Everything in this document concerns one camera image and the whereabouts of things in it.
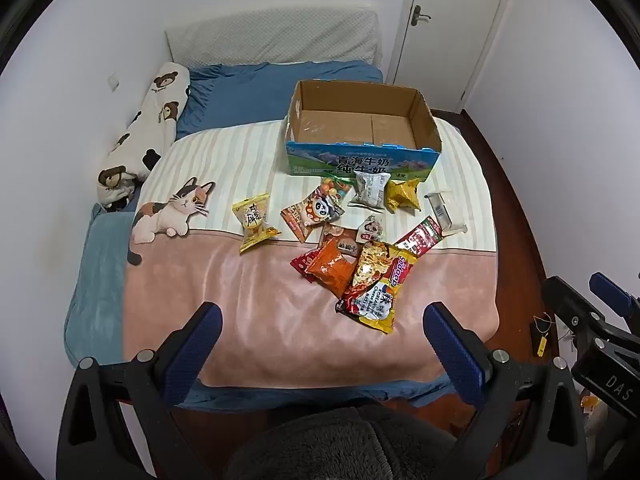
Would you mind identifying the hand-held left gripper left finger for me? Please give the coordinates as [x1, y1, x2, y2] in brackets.
[56, 301, 223, 480]

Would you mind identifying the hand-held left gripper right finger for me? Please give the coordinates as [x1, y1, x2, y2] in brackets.
[422, 301, 587, 480]

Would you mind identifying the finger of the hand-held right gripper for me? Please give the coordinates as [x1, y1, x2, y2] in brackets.
[541, 275, 609, 357]
[588, 272, 640, 332]

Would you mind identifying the yellow pastry snack packet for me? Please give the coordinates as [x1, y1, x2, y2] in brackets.
[231, 192, 282, 254]

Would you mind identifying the brown cookie snack packet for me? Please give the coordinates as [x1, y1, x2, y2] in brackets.
[318, 221, 362, 260]

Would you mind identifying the printed cardboard box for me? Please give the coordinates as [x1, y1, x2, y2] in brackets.
[282, 79, 443, 183]

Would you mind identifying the cat printed blanket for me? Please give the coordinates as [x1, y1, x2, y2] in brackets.
[120, 110, 502, 391]

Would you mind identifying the yellow red noodle packet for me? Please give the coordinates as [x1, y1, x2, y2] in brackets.
[335, 252, 418, 335]

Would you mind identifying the light blue blanket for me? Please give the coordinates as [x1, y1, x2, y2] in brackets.
[64, 202, 146, 368]

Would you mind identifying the long red snack packet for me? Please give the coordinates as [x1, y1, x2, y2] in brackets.
[395, 215, 445, 258]

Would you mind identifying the noodle picture snack packet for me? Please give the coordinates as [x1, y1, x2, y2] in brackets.
[350, 240, 392, 293]

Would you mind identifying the white bar snack packet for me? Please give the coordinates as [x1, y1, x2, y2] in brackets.
[424, 190, 468, 236]

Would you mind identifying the grey fuzzy clothing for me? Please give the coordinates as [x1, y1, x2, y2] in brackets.
[225, 405, 493, 480]

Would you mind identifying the small white triangular packet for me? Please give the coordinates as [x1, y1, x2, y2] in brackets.
[356, 214, 386, 242]

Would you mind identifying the orange snack packet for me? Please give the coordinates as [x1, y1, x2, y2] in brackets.
[304, 237, 362, 300]

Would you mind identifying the crumpled yellow snack packet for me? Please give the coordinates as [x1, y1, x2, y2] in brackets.
[385, 178, 423, 215]

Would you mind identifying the panda print snack packet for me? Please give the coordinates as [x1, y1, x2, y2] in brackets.
[280, 185, 347, 243]

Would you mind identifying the grey snack packet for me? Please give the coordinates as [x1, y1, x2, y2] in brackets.
[348, 170, 392, 209]

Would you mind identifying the colourful candy packet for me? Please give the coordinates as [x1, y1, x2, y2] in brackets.
[320, 174, 353, 201]

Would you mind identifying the bear print pillow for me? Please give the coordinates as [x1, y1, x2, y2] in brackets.
[96, 61, 192, 211]

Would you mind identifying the white door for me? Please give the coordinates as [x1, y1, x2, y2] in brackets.
[382, 0, 518, 113]

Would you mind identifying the white textured pillow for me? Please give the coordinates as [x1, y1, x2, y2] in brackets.
[165, 7, 383, 68]

